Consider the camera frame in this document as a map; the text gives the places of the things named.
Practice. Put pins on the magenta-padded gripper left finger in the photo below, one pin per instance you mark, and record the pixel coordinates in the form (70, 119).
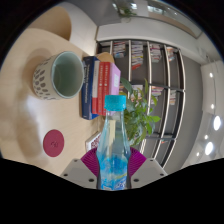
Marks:
(75, 170)

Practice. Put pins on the round-backed wooden chair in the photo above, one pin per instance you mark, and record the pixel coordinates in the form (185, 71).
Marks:
(106, 57)
(53, 23)

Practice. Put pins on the grey shelf unit with books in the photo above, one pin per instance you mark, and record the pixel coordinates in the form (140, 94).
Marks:
(156, 66)

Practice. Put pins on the green potted plant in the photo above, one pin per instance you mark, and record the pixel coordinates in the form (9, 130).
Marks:
(140, 120)

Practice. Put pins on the clear bottle with blue cap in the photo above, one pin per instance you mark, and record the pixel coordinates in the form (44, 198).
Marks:
(113, 146)

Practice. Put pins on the pink book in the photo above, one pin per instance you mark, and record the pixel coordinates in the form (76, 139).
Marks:
(115, 80)

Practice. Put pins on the small green window plant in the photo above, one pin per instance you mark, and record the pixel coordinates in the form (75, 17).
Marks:
(126, 11)

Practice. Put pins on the thick blue book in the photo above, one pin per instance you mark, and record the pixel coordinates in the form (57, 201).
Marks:
(87, 90)

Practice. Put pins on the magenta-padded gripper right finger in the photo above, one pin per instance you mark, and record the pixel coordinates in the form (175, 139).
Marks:
(148, 168)

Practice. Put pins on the green patterned cup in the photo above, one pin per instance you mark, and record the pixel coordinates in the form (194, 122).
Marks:
(43, 80)

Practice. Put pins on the red and white book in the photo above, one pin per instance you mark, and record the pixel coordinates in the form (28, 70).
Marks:
(95, 103)

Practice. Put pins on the round red coaster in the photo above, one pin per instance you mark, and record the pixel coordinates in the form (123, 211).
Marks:
(53, 143)

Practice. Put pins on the ceiling lights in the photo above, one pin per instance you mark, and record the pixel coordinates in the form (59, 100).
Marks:
(209, 148)

